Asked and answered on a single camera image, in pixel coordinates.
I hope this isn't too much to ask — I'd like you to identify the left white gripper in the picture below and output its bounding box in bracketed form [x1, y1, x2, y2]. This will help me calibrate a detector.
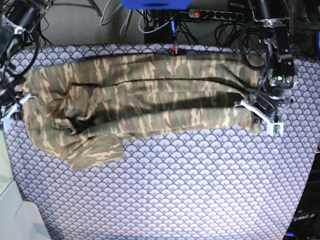
[234, 98, 292, 137]

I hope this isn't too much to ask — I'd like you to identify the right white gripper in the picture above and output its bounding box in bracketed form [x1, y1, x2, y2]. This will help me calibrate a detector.
[0, 93, 37, 130]

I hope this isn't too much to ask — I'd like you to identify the camouflage T-shirt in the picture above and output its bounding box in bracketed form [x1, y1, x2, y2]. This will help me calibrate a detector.
[20, 53, 260, 172]

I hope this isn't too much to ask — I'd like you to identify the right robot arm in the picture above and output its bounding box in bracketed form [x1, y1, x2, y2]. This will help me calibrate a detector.
[0, 0, 54, 131]

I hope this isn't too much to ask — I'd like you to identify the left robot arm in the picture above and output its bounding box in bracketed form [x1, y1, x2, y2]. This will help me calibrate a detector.
[238, 0, 298, 136]

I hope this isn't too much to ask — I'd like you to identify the patterned blue tablecloth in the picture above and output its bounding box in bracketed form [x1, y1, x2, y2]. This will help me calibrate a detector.
[5, 44, 320, 240]

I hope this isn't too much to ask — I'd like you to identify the black OpenArm case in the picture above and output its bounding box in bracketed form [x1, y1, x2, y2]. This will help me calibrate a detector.
[283, 152, 320, 240]

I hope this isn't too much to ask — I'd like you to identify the white plastic bin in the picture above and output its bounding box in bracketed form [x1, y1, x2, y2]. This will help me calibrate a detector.
[0, 130, 51, 240]

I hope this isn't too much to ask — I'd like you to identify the red black table clamp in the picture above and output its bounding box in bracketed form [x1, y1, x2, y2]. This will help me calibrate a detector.
[171, 44, 180, 56]

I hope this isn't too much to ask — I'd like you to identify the black box under table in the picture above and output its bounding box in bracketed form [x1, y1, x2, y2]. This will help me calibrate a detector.
[144, 25, 173, 44]

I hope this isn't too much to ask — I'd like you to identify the black power strip red switch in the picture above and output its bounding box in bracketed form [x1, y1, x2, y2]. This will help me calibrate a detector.
[187, 9, 245, 22]

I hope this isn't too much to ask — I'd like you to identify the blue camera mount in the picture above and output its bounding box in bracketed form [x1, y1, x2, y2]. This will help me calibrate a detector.
[121, 0, 191, 10]

